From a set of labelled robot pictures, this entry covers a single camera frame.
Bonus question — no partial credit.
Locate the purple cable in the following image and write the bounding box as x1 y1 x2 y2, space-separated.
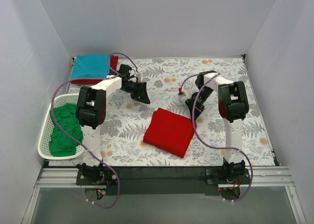
178 73 253 203
50 52 139 209

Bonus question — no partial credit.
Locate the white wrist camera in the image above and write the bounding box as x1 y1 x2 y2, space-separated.
135 72 143 83
178 87 191 99

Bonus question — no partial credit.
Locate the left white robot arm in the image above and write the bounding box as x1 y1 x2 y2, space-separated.
76 64 150 185

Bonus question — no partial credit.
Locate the folded dark red t-shirt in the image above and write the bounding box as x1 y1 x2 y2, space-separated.
70 56 120 85

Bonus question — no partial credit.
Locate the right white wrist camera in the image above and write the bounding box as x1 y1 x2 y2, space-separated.
178 87 191 99

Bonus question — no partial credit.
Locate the folded teal t-shirt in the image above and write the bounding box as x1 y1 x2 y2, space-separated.
70 54 110 80

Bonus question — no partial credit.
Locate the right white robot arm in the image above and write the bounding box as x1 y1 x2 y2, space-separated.
185 71 249 184

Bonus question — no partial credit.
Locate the green t-shirt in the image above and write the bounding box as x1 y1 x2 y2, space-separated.
49 103 83 157

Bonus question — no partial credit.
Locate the white plastic laundry basket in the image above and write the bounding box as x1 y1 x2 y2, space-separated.
37 93 84 160

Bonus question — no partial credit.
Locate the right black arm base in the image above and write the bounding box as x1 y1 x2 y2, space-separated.
200 159 251 201

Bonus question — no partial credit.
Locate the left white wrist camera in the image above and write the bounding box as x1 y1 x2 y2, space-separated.
135 72 143 83

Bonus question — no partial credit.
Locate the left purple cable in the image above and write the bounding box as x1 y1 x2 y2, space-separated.
50 52 139 209

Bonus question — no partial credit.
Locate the aluminium rail frame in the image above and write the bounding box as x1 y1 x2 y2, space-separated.
23 166 306 224

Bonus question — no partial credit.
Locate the floral patterned table mat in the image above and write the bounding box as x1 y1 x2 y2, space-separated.
100 57 274 166

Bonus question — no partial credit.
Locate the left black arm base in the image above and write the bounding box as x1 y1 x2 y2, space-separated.
76 163 119 200

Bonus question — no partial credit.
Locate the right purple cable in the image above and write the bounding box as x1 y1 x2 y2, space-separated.
178 73 253 203

